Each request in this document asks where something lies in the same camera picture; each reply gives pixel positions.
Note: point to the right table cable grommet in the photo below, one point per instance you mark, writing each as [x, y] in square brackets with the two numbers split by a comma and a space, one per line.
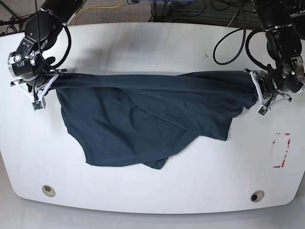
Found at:
[257, 196]

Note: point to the red tape rectangle marking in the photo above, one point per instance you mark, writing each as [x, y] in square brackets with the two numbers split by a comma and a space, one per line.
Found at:
[279, 149]

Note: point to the table cable grommet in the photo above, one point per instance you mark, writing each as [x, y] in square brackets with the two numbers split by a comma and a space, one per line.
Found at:
[48, 191]
[257, 196]

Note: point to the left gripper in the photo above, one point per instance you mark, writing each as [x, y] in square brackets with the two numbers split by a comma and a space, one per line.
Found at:
[268, 95]

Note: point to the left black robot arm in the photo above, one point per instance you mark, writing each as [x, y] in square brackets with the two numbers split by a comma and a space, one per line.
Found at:
[284, 47]

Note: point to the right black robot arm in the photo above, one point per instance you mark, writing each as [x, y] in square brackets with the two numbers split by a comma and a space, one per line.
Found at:
[27, 64]

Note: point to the dark navy T-shirt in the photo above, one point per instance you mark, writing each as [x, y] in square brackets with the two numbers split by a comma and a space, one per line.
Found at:
[123, 120]

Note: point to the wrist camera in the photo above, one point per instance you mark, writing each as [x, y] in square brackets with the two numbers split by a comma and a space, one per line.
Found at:
[39, 104]
[263, 110]

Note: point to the black tripod stand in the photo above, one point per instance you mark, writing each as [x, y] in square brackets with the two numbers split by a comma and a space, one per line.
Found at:
[15, 23]

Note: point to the left table cable grommet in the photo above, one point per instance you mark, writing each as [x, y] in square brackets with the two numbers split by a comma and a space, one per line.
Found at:
[48, 191]

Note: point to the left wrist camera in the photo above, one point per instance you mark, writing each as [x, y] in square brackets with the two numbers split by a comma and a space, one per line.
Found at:
[263, 110]

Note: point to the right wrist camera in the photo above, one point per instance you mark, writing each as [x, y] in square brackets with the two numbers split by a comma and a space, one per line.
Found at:
[39, 104]

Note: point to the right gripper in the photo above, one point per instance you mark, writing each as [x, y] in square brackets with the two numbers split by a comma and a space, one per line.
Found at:
[39, 88]

